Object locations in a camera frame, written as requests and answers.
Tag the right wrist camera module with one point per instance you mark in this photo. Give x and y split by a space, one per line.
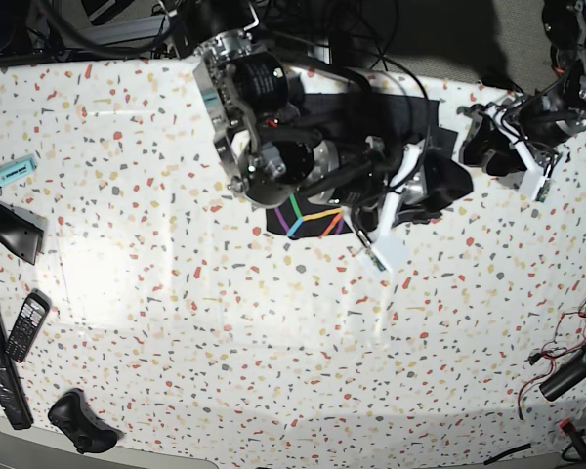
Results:
384 256

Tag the teal highlighter marker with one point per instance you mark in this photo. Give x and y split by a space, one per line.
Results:
17 169

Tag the red handled tool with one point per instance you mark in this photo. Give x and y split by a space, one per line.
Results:
577 442

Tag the terrazzo pattern table cloth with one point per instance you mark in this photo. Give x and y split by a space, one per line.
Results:
194 331

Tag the black T-shirt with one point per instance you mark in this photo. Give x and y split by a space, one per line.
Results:
352 118

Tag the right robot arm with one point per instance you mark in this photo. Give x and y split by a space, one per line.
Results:
272 152

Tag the long black bar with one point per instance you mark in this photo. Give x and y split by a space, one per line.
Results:
12 398

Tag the black cylinder tool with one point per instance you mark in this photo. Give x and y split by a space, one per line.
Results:
568 376

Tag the black handheld scanner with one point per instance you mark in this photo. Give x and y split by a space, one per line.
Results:
22 232

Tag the black game controller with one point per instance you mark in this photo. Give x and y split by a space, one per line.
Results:
73 417

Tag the black cable strip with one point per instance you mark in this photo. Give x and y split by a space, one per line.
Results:
507 453

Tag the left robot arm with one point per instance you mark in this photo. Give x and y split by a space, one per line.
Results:
558 113

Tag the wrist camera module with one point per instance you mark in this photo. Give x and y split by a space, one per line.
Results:
384 256
536 185

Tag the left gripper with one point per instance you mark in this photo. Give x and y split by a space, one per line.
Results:
499 146

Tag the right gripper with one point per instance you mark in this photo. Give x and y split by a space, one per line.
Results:
377 186

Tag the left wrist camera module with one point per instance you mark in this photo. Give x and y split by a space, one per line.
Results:
536 185

